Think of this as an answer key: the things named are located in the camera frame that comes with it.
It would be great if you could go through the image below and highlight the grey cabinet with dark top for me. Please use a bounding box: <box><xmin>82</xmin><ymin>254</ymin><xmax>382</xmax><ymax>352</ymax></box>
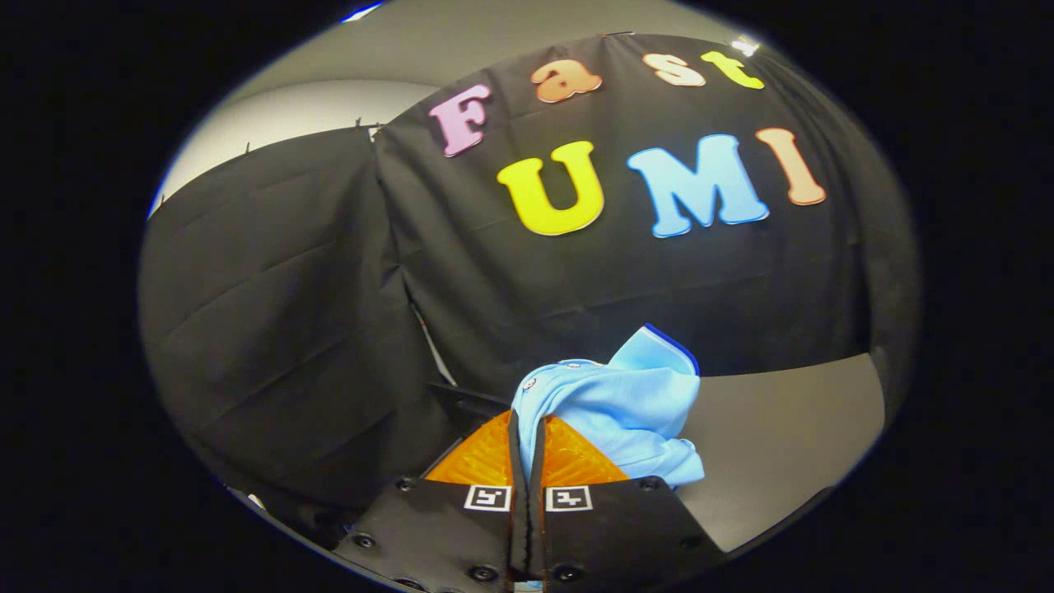
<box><xmin>675</xmin><ymin>353</ymin><xmax>887</xmax><ymax>554</ymax></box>

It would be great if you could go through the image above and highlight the light blue shirt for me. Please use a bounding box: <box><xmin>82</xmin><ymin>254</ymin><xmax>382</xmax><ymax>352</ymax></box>
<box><xmin>511</xmin><ymin>324</ymin><xmax>707</xmax><ymax>488</ymax></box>

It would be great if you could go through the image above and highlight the black backdrop cloth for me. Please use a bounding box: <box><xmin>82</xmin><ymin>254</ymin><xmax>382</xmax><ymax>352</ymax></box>
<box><xmin>138</xmin><ymin>31</ymin><xmax>921</xmax><ymax>528</ymax></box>

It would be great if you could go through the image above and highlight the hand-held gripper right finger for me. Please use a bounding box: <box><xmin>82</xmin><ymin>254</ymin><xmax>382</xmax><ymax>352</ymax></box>
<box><xmin>528</xmin><ymin>416</ymin><xmax>725</xmax><ymax>593</ymax></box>

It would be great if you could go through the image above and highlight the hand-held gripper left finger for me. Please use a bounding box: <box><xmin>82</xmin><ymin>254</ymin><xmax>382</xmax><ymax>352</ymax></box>
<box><xmin>333</xmin><ymin>410</ymin><xmax>529</xmax><ymax>593</ymax></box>

